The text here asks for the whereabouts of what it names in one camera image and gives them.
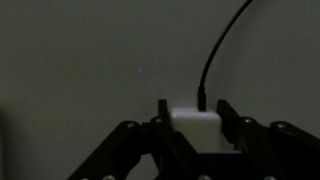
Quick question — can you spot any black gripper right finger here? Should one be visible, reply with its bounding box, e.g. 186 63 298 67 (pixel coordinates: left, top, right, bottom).
217 100 320 180

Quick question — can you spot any white charger plug block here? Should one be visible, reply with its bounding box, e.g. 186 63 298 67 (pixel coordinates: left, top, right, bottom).
168 107 243 155

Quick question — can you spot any black charger cable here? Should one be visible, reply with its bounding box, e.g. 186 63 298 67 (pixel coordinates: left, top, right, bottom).
197 0 255 112

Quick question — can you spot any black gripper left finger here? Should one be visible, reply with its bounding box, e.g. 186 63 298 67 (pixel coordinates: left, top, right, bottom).
68 99 199 180

